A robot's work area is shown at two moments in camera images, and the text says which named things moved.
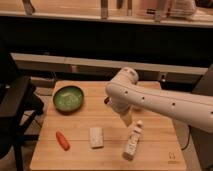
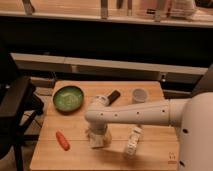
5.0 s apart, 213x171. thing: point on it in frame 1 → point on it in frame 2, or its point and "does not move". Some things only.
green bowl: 68,99 does not move
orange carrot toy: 64,143 does not move
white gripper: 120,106 → 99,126
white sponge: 96,137 does not move
